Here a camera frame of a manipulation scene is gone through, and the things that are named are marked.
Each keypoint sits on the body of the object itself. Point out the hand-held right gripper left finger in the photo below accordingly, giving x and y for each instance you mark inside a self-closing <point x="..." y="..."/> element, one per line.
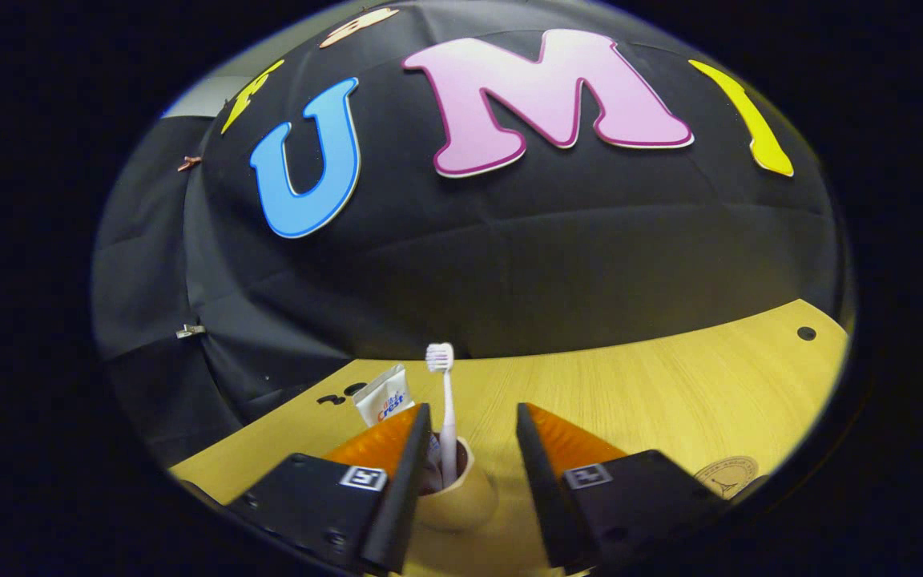
<point x="405" y="497"/>

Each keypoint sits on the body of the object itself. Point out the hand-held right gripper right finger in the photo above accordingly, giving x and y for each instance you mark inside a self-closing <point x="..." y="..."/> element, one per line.
<point x="546" y="489"/>

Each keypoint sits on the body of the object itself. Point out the pale pink toothbrush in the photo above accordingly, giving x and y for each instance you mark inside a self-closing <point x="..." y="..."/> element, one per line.
<point x="449" y="425"/>

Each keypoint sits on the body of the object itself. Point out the white toothpaste tube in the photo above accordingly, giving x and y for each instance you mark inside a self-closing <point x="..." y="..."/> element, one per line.
<point x="381" y="397"/>

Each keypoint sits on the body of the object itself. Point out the round wooden coaster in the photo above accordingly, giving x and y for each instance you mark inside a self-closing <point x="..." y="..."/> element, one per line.
<point x="730" y="474"/>

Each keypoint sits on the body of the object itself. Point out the wooden desktop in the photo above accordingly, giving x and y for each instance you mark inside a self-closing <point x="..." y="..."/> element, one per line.
<point x="654" y="385"/>

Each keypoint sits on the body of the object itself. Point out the black backdrop cloth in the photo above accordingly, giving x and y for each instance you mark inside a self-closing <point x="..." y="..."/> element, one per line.
<point x="550" y="240"/>

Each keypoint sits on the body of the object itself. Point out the small silver clip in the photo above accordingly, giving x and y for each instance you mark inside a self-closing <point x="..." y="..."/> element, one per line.
<point x="190" y="329"/>

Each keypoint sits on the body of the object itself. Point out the small copper clip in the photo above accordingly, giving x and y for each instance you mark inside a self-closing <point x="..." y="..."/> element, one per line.
<point x="188" y="163"/>

